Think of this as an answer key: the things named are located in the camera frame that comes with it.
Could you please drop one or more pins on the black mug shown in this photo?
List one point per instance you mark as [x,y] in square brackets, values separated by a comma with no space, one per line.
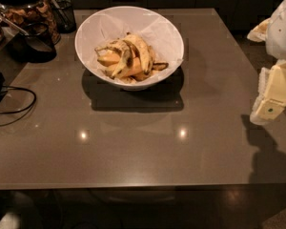
[36,47]

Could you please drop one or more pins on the glass jar with black lid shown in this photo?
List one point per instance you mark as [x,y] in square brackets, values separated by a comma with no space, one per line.
[25,12]

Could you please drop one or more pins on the metal spoon handle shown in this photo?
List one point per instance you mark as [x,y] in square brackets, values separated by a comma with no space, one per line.
[12,25]

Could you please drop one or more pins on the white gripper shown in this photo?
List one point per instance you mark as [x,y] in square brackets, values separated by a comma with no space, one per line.
[282,29]

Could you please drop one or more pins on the spotted banana with stem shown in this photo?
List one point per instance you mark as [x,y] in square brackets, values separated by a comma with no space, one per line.
[126,56]

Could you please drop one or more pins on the white bowl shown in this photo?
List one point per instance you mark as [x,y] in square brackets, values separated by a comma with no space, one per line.
[114,23]

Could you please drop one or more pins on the black mesh pen cup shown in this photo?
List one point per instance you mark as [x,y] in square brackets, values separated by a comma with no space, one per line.
[64,17]

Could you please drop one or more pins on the orange yellow banana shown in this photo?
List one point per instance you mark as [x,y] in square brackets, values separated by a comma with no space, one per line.
[109,58]
[134,69]

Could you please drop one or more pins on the orange yellow banana left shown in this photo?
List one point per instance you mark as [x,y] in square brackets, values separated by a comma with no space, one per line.
[109,58]

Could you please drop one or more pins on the dark bruised banana right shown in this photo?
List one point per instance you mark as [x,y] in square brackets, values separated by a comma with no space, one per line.
[160,66]

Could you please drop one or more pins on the spotted yellow banana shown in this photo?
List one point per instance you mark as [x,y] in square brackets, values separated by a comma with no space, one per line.
[143,51]

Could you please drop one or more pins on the orange yellow banana middle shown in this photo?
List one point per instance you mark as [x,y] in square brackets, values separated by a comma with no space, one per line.
[134,69]

